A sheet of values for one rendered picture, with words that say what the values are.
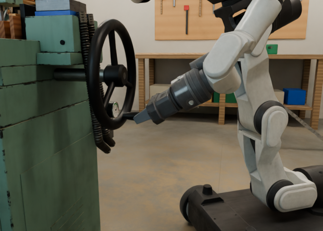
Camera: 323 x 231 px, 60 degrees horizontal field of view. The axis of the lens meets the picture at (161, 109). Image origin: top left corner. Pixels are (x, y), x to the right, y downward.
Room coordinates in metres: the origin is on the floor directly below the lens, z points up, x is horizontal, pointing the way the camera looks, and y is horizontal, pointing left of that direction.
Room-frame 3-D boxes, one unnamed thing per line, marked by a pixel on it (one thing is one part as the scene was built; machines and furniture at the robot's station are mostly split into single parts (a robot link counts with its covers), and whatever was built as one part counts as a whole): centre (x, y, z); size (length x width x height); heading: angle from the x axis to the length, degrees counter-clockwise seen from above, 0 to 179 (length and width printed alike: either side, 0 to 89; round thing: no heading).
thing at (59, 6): (0.79, 0.26, 0.99); 0.13 x 0.11 x 0.06; 167
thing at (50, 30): (0.79, 0.26, 0.91); 0.15 x 0.14 x 0.09; 167
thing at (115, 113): (1.03, 0.19, 0.65); 0.06 x 0.04 x 0.08; 167
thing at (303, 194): (1.15, -0.53, 0.28); 0.21 x 0.20 x 0.13; 107
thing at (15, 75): (0.81, 0.40, 0.82); 0.40 x 0.21 x 0.04; 167
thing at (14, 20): (0.85, 0.36, 0.93); 0.22 x 0.01 x 0.06; 167
